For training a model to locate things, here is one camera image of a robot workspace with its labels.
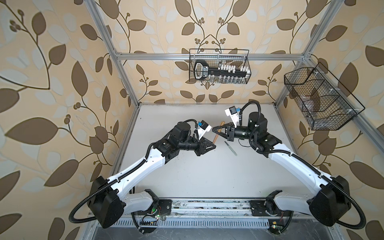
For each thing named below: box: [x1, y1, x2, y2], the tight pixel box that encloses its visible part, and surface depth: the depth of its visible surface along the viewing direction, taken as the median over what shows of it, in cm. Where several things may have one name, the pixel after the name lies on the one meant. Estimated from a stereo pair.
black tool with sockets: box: [194, 59, 251, 83], surface depth 86 cm
